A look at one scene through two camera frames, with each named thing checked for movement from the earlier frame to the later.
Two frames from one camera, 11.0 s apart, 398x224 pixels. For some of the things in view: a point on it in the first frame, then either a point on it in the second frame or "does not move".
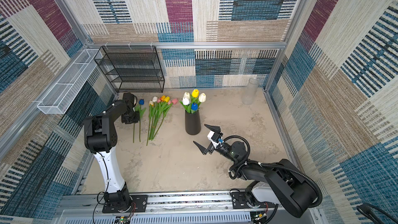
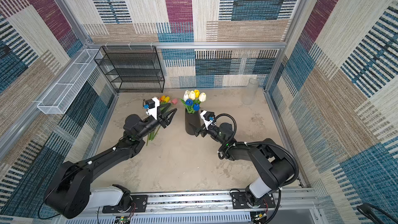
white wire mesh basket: (57, 101) does not move
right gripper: (213, 128) → (203, 130)
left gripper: (124, 120) → (165, 121)
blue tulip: (140, 113) → (189, 102)
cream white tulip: (202, 97) does not move
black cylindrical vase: (193, 122) does not move
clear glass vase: (249, 96) does not move
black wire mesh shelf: (132, 69) does not move
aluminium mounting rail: (211, 207) does not move
